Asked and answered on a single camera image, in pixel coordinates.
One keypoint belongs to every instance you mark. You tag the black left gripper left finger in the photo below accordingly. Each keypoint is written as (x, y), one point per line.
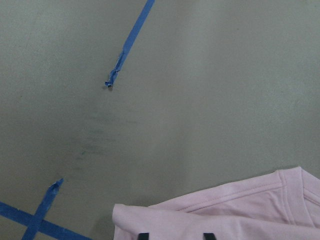
(143, 236)

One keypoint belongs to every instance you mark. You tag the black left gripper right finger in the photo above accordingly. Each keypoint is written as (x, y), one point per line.
(209, 236)

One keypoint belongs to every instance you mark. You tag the pink Snoopy t-shirt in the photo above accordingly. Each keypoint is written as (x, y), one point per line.
(284, 205)

